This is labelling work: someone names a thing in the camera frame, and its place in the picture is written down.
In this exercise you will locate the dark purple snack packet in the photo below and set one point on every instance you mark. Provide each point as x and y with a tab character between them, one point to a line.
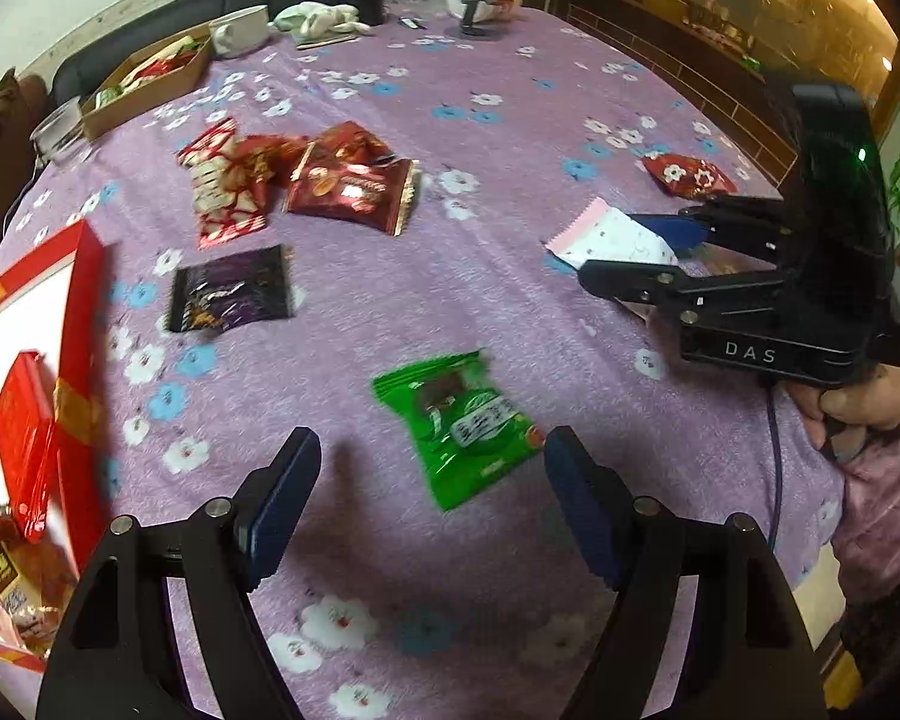
225	289

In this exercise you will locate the glossy red packet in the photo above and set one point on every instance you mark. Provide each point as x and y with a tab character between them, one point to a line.
22	427

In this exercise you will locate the clear plastic cup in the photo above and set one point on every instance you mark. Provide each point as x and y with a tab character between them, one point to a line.
60	131

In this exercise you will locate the white ceramic mug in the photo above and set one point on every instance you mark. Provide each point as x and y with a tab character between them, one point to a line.
240	34

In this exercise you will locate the small red flowered packet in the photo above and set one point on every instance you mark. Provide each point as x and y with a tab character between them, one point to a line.
682	172

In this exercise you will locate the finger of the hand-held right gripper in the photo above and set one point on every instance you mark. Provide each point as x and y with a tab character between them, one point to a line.
622	279
682	229

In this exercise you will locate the brown armchair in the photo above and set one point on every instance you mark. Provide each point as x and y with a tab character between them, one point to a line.
0	165

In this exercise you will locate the large red nut packet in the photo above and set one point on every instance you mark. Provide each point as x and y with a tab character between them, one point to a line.
345	195

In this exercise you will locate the dark wooden cabinet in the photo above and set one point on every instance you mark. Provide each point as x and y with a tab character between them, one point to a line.
682	30

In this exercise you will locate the red gift box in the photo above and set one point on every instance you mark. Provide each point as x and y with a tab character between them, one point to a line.
15	315

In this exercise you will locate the person's right hand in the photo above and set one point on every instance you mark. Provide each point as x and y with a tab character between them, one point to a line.
862	409

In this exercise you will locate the purple floral tablecloth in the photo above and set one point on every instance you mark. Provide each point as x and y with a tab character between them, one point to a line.
457	300

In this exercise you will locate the black pen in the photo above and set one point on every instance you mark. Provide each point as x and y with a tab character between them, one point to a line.
414	22

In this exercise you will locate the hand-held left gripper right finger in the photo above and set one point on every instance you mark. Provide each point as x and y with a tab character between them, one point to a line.
581	510

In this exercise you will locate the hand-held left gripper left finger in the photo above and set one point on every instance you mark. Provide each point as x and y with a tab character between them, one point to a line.
285	502

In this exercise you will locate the person's right forearm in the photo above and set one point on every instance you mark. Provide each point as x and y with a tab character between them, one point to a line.
885	510

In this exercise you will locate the pile of small packets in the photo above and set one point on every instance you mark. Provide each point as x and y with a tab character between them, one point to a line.
150	64

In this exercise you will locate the small black box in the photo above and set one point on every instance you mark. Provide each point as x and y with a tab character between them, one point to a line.
371	7

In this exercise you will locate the plain red snack packet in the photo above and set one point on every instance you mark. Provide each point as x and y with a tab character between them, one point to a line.
270	154

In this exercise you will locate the green snack packet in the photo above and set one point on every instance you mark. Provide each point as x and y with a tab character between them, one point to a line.
457	420

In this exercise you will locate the cardboard box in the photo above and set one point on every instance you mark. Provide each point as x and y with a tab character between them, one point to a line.
150	94

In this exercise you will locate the red white patterned snack packet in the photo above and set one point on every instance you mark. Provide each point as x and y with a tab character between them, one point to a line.
210	157
232	221

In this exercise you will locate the pink white snack packet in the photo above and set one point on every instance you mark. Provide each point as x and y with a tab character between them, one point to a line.
607	236

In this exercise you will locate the brown snack packet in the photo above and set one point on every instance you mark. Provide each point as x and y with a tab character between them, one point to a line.
7	577

